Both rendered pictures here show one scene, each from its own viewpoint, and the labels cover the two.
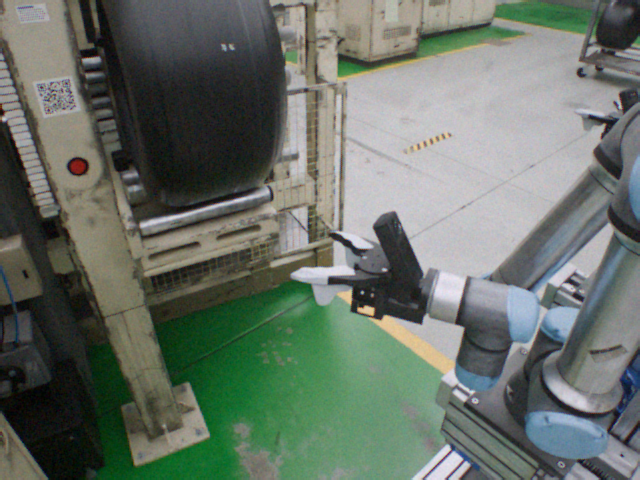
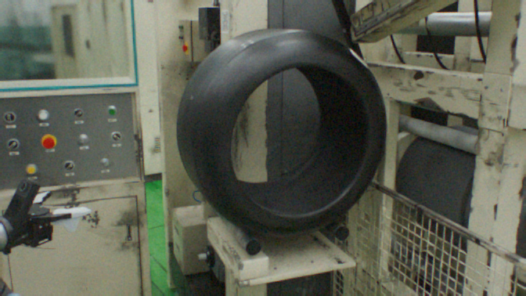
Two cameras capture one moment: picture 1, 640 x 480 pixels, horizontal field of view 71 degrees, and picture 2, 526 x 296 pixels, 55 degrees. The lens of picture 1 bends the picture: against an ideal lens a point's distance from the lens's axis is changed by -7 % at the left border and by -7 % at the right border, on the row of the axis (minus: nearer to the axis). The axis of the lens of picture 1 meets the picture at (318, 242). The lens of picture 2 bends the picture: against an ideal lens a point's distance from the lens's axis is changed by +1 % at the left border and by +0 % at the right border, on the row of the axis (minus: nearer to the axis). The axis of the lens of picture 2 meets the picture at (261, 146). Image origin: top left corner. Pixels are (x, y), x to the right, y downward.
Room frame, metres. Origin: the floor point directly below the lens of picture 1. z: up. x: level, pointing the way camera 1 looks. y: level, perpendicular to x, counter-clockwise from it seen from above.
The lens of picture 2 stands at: (1.26, -1.16, 1.52)
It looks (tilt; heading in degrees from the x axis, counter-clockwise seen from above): 14 degrees down; 97
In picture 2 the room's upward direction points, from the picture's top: straight up
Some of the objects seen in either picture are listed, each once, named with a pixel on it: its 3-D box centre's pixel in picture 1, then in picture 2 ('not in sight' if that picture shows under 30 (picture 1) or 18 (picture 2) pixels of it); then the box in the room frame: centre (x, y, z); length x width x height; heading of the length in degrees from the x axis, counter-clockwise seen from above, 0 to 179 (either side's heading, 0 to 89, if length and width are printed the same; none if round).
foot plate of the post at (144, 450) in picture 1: (163, 419); not in sight; (0.98, 0.56, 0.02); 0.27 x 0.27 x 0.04; 28
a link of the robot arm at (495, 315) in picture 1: (497, 311); not in sight; (0.49, -0.26, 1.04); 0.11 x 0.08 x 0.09; 67
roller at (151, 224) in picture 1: (205, 209); (235, 225); (0.99, 0.28, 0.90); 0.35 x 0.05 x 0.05; 118
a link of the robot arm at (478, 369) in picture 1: (483, 347); not in sight; (0.51, -0.27, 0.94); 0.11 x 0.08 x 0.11; 157
